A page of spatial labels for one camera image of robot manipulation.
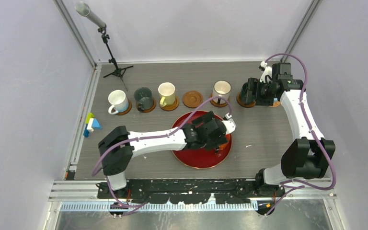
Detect white ribbed mug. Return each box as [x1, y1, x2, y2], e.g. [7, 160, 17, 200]
[212, 80, 231, 98]

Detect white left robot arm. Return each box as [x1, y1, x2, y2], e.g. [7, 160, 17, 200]
[92, 111, 236, 198]

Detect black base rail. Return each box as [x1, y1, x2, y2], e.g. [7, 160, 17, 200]
[96, 178, 285, 205]

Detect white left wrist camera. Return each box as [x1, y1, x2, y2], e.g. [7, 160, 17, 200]
[222, 113, 236, 135]

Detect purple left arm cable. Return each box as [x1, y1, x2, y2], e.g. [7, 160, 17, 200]
[91, 96, 233, 218]

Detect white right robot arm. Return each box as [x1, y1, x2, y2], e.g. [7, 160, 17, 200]
[239, 61, 335, 197]

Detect wooden coaster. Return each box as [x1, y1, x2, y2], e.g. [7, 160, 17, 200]
[116, 99, 132, 115]
[237, 93, 256, 108]
[182, 91, 203, 108]
[136, 97, 157, 113]
[160, 96, 180, 112]
[210, 93, 230, 108]

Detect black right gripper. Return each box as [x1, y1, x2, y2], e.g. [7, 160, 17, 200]
[241, 77, 276, 106]

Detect orange mug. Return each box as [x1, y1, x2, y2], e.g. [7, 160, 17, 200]
[215, 134, 231, 154]

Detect woven rattan coaster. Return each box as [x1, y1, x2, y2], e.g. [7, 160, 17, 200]
[269, 100, 281, 107]

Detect red round tray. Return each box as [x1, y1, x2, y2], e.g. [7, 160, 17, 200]
[172, 111, 232, 169]

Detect grey glass mug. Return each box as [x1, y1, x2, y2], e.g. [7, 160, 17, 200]
[134, 87, 153, 110]

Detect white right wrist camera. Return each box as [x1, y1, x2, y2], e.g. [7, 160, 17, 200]
[259, 61, 273, 83]

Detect coloured toy blocks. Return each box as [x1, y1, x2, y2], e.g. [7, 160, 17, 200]
[83, 113, 102, 138]

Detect pale yellow mug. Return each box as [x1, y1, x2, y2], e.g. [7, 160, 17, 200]
[158, 82, 176, 107]

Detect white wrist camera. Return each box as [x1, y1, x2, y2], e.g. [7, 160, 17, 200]
[259, 61, 273, 83]
[222, 113, 236, 135]

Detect microphone on stand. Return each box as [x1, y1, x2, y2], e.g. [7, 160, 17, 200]
[74, 1, 134, 91]

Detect dark green mug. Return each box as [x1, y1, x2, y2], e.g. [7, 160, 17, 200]
[240, 82, 248, 101]

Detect white mug with handle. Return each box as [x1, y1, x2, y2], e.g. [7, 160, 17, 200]
[108, 90, 128, 115]

